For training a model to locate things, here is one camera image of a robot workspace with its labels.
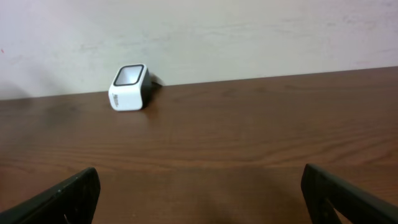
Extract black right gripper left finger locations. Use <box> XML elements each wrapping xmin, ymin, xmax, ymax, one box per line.
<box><xmin>1</xmin><ymin>167</ymin><xmax>101</xmax><ymax>224</ymax></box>

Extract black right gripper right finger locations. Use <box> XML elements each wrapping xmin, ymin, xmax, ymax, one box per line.
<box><xmin>301</xmin><ymin>164</ymin><xmax>397</xmax><ymax>224</ymax></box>

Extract white barcode scanner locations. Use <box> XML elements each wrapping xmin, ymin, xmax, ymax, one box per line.
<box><xmin>108</xmin><ymin>64</ymin><xmax>152</xmax><ymax>111</ymax></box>

